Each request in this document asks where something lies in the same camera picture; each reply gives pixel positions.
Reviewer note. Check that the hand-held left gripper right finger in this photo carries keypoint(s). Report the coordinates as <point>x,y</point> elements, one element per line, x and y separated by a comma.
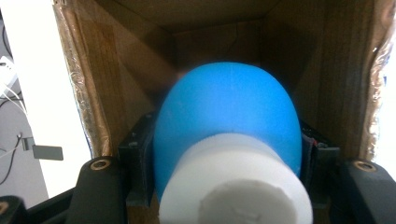
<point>317,161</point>

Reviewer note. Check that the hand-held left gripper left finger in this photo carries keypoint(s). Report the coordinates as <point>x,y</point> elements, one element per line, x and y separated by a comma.
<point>137,155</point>

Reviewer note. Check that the blue cardboard box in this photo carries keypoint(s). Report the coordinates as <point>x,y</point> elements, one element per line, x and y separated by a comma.
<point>124,62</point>

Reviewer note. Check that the blue bottle with white cap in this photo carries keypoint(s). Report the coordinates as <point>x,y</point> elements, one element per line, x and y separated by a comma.
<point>227,102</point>

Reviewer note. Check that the black tape strip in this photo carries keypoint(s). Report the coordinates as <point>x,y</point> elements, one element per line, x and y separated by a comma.
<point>47,152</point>

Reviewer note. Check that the white table sheet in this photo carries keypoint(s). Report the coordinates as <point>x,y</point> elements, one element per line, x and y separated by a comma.
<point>46,77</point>

